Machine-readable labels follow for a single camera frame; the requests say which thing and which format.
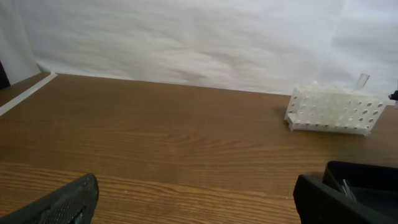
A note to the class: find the clear test tube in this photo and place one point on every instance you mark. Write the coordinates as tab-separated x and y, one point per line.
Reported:
362	81
349	189

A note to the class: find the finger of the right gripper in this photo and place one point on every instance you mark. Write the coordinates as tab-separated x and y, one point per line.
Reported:
395	95

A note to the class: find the black tray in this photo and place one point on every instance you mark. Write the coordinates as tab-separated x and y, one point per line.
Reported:
370	172

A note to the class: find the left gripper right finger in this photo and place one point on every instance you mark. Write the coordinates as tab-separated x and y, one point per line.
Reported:
317	205

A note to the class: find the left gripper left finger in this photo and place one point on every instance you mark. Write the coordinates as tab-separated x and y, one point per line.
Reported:
62	208

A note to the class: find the white test tube rack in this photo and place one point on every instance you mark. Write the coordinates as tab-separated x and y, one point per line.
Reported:
326	112

